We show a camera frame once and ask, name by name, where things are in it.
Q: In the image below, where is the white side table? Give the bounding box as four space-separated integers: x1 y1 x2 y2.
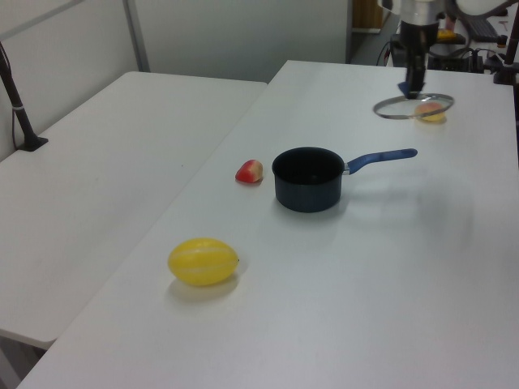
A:
0 71 268 352

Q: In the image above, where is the dark saucepan with blue handle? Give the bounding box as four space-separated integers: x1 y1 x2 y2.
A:
271 146 418 213

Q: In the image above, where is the glass lid with blue knob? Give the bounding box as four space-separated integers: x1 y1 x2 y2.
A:
372 80 455 122

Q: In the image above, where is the yellow striped melon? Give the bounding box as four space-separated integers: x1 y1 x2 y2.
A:
167 237 240 288

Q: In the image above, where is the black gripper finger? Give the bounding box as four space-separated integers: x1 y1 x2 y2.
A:
416 60 427 98
405 60 418 100

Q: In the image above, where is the orange pink peach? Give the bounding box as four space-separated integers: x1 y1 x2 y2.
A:
414 101 448 123

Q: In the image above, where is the black electronics box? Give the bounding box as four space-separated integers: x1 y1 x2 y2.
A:
427 47 490 75

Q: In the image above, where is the red wax apple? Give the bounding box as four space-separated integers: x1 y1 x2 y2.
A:
234 159 265 186

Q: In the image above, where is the black camera stand with clamp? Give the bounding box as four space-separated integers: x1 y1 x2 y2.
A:
491 23 519 86

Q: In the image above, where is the black keyboard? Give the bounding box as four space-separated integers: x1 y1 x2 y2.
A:
467 17 499 41

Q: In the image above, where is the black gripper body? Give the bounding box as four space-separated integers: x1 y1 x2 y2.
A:
399 21 440 62

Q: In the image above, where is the black camera pole with base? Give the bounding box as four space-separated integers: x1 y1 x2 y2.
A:
0 39 49 153

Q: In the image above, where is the wooden cabinet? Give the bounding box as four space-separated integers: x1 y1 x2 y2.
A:
351 0 384 34

